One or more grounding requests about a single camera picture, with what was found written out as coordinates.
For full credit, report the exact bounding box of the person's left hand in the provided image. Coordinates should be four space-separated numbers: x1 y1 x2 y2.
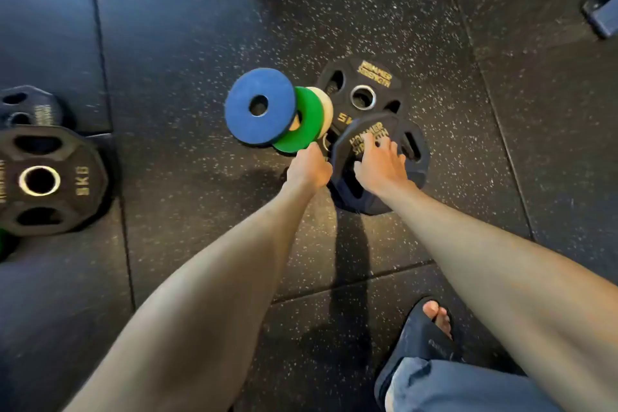
287 141 334 195

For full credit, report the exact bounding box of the person's right hand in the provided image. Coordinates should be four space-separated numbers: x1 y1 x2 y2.
353 133 419 201

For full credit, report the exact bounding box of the green round weight plate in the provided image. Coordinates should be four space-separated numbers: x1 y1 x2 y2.
272 86 325 155

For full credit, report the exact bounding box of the white round weight plate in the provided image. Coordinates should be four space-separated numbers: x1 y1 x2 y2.
289 87 334 139

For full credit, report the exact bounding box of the blue round weight plate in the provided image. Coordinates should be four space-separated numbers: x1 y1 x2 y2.
224 67 297 147

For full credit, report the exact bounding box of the person's left forearm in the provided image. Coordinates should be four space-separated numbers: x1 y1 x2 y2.
63 182 320 412

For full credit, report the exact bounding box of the person's right forearm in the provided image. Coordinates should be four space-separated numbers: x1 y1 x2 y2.
381 184 618 412

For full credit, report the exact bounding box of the person's foot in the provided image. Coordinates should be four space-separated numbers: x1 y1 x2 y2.
423 300 454 341

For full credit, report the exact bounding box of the black slide sandal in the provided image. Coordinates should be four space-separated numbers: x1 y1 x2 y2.
374 297 460 408

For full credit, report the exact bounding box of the large black grip weight plate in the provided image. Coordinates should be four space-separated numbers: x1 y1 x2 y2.
0 125 110 237

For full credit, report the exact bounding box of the grey-blue trouser leg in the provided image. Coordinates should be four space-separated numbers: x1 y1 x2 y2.
384 357 567 412

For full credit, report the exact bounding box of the black equipment foot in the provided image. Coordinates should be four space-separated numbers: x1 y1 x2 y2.
581 0 618 39

